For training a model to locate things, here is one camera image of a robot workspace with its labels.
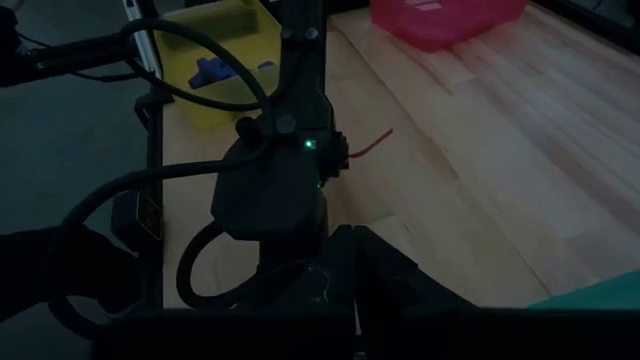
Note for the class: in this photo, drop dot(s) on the yellow translucent plastic bin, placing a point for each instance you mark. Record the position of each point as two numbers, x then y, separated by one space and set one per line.
175 45

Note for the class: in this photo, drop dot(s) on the black vertical frame post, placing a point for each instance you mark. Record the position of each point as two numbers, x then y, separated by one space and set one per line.
154 150

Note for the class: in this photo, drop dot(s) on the black horizontal rod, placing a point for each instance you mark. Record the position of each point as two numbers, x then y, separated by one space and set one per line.
60 57

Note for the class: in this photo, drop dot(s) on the pink translucent plastic bin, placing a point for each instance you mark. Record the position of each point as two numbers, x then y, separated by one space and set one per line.
450 25

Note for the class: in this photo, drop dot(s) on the black rounded housing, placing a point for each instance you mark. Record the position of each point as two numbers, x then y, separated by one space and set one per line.
55 270

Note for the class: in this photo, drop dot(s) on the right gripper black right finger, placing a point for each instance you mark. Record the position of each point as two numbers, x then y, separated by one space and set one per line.
400 300

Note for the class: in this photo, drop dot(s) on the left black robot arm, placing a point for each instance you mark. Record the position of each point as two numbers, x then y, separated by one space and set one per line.
270 195

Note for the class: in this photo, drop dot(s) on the silver aluminium frame rail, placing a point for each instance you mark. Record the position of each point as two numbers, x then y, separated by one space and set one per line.
142 35

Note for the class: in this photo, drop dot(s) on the cyan translucent plastic bin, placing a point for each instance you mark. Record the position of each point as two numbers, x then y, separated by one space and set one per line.
600 295

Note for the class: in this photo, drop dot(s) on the yellowish label sticker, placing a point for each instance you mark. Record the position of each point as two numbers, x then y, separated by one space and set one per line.
149 215

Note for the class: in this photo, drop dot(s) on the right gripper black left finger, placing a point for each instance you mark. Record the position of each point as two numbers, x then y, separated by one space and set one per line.
320 300

